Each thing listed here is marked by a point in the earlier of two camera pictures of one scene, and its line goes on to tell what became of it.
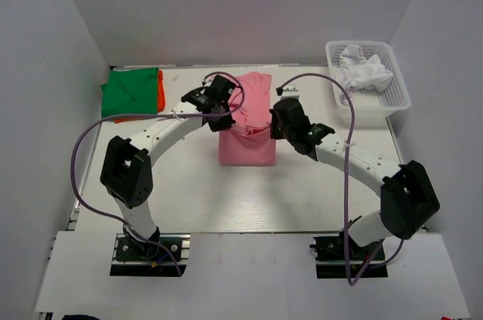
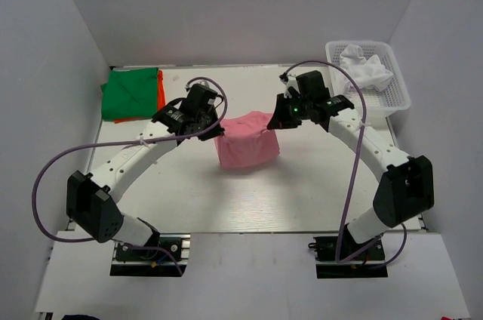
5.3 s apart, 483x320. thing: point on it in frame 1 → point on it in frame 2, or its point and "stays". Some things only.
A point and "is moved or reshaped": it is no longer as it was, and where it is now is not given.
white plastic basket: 371,75 stays
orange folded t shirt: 161,100 stays
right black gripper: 275,133 → 281,120
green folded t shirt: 130,91 stays
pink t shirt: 247,143 is moved or reshaped
